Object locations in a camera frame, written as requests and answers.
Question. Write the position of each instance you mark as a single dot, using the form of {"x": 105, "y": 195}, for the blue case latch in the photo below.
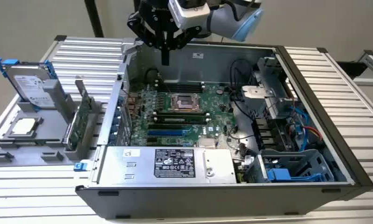
{"x": 81, "y": 166}

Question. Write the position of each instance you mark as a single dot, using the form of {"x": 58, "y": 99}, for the grey disk bay cage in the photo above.
{"x": 286, "y": 158}

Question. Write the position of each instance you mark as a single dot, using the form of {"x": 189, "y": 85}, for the blue disk connector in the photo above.
{"x": 278, "y": 175}

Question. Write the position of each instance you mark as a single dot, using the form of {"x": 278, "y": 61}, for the metal CPU socket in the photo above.
{"x": 183, "y": 101}

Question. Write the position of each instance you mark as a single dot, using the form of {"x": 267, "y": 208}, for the green installed RAM stick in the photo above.
{"x": 174, "y": 119}

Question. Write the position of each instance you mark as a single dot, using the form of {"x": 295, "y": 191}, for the small silver heatsink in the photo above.
{"x": 209, "y": 142}

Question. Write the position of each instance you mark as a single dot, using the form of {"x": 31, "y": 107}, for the black stand pole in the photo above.
{"x": 95, "y": 18}

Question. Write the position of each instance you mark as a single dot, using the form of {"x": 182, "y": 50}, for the metal slat side table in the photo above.
{"x": 371, "y": 70}

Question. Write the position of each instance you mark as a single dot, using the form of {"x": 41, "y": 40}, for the silver power supply unit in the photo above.
{"x": 143, "y": 168}

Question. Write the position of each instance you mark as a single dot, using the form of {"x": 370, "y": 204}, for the green motherboard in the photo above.
{"x": 218, "y": 109}

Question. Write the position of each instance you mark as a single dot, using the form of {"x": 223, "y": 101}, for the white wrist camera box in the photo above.
{"x": 190, "y": 11}

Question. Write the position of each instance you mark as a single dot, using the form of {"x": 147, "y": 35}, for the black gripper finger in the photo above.
{"x": 183, "y": 38}
{"x": 143, "y": 35}

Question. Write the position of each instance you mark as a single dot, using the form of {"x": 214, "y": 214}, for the black expansion slot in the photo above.
{"x": 166, "y": 126}

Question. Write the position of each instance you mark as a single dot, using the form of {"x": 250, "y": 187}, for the silver CPU chip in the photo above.
{"x": 25, "y": 126}

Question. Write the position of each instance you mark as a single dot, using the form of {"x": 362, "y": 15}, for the hard disk in blue carrier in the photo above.
{"x": 29, "y": 86}

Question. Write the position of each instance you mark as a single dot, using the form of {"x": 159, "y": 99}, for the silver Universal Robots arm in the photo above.
{"x": 225, "y": 21}

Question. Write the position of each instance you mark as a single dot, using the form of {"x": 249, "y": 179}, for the metal drive bracket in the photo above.
{"x": 267, "y": 91}

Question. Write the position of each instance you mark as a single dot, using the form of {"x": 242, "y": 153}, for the grey parts rack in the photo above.
{"x": 50, "y": 130}

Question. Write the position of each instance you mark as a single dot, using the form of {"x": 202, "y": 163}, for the open grey PC case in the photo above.
{"x": 206, "y": 200}

